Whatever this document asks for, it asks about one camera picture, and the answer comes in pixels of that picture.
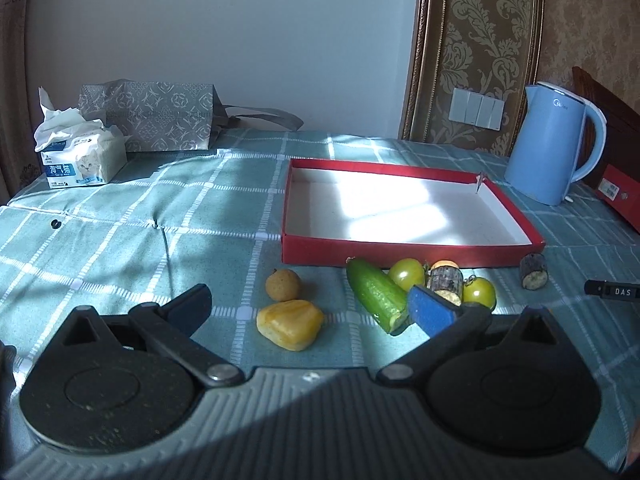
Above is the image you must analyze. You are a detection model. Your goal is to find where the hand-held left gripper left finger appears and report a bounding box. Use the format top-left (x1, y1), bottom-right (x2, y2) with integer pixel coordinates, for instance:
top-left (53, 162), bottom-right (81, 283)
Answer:
top-left (47, 284), bottom-right (245, 389)

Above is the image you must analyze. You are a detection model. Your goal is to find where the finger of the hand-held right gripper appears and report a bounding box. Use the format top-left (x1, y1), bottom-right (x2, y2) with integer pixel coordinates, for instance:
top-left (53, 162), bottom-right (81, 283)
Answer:
top-left (584, 279), bottom-right (640, 301)

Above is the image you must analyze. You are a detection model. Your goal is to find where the red shallow cardboard box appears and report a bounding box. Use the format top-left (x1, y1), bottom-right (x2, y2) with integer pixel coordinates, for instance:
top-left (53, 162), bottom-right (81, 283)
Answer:
top-left (281, 158), bottom-right (546, 267)

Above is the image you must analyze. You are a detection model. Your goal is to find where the ornate brown wall frame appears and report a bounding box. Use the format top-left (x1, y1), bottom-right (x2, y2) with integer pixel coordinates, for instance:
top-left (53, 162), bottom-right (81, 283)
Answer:
top-left (398, 0), bottom-right (546, 143)

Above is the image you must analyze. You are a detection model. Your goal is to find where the white wall switch panel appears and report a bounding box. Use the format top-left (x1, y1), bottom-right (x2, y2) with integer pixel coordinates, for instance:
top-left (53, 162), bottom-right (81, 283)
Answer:
top-left (448, 87), bottom-right (505, 130)

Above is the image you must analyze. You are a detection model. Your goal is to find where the yellow jackfruit piece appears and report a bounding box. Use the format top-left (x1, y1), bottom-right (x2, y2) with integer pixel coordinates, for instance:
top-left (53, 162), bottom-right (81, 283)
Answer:
top-left (256, 299), bottom-right (325, 351)

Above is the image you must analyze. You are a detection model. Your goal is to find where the dark sugarcane piece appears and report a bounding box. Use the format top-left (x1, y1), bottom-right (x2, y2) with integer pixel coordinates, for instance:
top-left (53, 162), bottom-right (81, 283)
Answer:
top-left (519, 253), bottom-right (547, 290)
top-left (426, 266), bottom-right (464, 307)

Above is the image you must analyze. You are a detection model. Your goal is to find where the green cucumber piece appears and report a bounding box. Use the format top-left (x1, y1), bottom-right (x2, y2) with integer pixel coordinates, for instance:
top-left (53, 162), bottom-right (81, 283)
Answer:
top-left (346, 257), bottom-right (412, 336)

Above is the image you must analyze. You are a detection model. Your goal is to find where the grey patterned tote bag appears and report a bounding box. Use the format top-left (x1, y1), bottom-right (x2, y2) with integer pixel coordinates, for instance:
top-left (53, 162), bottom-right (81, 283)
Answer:
top-left (77, 79), bottom-right (305, 154)

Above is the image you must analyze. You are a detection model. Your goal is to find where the red flat packet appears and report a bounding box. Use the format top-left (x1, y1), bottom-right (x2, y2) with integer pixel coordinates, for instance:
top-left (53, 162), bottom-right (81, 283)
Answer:
top-left (597, 162), bottom-right (640, 234)

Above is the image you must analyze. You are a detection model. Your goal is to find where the green checked tablecloth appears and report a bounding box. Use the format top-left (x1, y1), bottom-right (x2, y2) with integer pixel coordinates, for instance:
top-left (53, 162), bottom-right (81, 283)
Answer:
top-left (0, 127), bottom-right (640, 476)

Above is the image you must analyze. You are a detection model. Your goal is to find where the dark wooden chair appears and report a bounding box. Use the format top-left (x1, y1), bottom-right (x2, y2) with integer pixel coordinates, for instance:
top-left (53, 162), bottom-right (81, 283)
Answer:
top-left (571, 66), bottom-right (640, 196)

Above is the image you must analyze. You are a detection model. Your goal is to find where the green tomato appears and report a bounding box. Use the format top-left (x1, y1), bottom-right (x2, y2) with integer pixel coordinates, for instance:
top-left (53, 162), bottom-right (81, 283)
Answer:
top-left (462, 276), bottom-right (497, 309)
top-left (388, 258), bottom-right (426, 292)

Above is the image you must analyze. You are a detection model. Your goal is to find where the blue electric kettle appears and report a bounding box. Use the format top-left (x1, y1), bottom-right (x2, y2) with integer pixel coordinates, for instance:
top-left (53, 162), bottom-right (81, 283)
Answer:
top-left (503, 81), bottom-right (609, 207)

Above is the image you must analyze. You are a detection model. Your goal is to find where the white tissue pack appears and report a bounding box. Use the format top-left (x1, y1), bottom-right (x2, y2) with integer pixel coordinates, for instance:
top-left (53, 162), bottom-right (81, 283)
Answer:
top-left (33, 86), bottom-right (128, 190)

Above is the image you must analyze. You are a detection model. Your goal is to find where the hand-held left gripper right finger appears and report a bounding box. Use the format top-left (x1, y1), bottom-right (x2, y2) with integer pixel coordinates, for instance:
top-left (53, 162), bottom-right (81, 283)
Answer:
top-left (375, 284), bottom-right (577, 387)

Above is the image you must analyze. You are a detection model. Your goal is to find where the brown longan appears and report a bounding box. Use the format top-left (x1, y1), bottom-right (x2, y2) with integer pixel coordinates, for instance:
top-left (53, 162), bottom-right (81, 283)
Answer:
top-left (265, 269), bottom-right (301, 302)

